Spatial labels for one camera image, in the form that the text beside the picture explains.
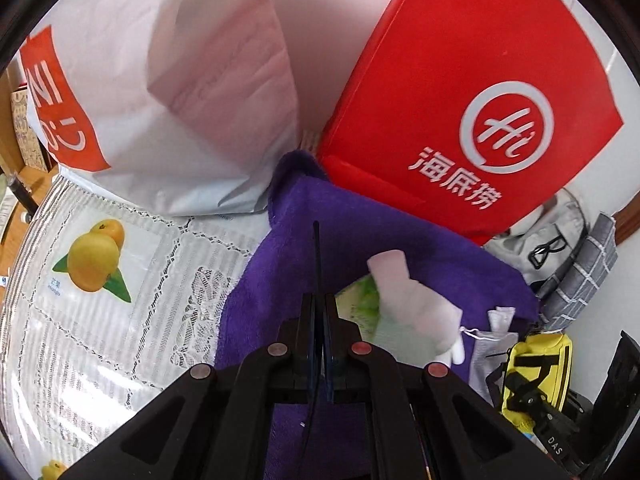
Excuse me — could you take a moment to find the fruit print tablecloth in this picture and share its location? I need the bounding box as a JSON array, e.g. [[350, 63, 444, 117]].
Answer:
[[0, 165, 273, 480]]

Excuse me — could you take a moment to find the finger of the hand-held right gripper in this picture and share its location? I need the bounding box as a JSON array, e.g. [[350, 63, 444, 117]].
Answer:
[[570, 330, 640, 478]]

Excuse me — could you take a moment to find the yellow mesh pouch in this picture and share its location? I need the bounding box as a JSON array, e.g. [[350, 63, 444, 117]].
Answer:
[[500, 332, 573, 431]]

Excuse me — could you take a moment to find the grey fabric bag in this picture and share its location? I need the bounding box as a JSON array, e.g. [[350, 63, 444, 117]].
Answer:
[[482, 187, 591, 291]]

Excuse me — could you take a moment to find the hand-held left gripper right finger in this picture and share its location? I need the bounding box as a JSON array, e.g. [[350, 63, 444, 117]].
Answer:
[[325, 294, 571, 480]]

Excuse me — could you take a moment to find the white cloth pouch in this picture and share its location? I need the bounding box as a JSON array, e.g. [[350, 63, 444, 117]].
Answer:
[[467, 307, 521, 406]]

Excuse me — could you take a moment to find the grey plaid cushion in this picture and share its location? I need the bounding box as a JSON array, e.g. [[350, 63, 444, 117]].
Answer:
[[537, 212, 621, 333]]

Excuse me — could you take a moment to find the purple towel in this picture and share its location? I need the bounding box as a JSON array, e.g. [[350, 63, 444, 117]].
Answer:
[[215, 150, 541, 480]]

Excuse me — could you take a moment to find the white plastic shopping bag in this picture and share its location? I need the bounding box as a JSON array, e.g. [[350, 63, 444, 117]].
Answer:
[[20, 0, 303, 216]]

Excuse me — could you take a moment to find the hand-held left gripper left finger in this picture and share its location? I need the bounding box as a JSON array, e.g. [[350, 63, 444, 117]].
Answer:
[[65, 294, 317, 480]]

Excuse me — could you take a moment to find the thin black strip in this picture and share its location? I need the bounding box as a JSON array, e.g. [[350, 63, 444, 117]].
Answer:
[[312, 220, 323, 297]]

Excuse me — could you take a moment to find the red paper bag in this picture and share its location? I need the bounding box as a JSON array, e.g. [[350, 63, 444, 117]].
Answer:
[[316, 0, 625, 247]]

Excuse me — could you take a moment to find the light green wipes pack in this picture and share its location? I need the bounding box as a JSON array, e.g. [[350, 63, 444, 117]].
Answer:
[[335, 275, 441, 366]]

